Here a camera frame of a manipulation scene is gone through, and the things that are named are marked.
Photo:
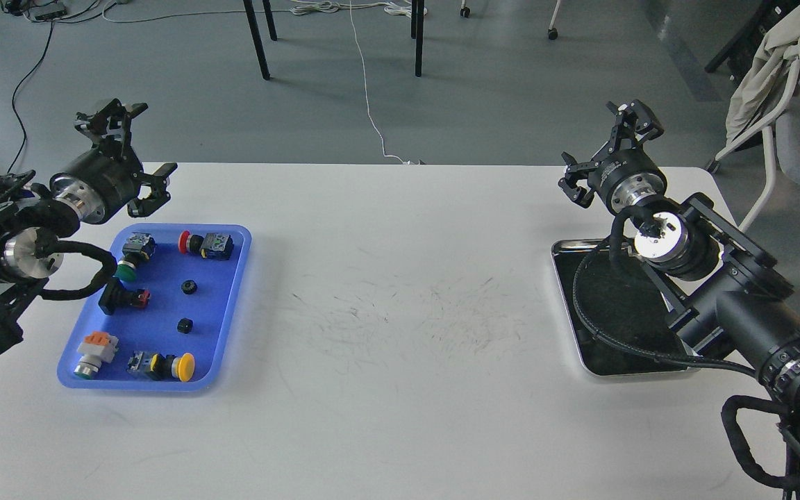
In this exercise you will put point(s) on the yellow mushroom push button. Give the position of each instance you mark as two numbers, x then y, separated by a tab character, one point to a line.
159	367

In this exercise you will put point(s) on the black selector switch red base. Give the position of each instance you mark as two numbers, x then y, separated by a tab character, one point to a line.
115	297

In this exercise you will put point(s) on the silver metal tray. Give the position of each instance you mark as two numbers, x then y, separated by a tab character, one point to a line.
632	315

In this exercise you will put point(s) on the white orange push button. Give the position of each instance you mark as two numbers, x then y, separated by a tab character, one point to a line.
97	348

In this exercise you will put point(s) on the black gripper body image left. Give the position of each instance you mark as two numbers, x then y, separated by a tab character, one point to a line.
96	186

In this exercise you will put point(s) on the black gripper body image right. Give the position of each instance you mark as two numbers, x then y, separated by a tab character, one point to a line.
626	178

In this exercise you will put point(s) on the blue plastic tray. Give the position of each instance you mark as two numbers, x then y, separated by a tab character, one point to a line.
154	328

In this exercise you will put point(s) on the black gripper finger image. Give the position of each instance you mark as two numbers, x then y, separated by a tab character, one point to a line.
577	182
635	123
158	196
109	129

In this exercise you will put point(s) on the green push button switch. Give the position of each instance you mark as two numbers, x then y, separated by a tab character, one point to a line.
137	250

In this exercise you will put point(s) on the black table leg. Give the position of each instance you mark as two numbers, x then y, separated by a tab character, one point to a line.
417	15
254	29

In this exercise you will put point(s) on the black table leg left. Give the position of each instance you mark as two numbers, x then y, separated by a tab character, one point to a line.
254	29

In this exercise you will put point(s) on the beige cloth on chair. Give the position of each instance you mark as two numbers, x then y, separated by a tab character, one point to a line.
757	84

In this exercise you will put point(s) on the red push button switch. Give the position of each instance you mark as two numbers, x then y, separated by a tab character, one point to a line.
211	246

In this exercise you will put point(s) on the black table leg right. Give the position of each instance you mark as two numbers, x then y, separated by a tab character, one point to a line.
417	15

